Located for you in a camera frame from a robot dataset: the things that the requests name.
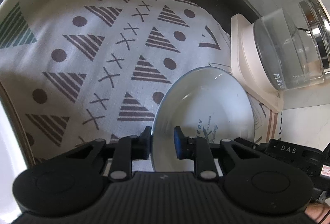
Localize white bakery print plate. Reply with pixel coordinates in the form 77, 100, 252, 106
151, 67, 255, 172

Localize person's hand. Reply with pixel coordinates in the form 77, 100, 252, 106
305, 203, 330, 224

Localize patterned table cloth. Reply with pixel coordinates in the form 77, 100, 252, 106
0, 0, 289, 165

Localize glass electric kettle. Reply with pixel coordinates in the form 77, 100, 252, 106
253, 0, 329, 91

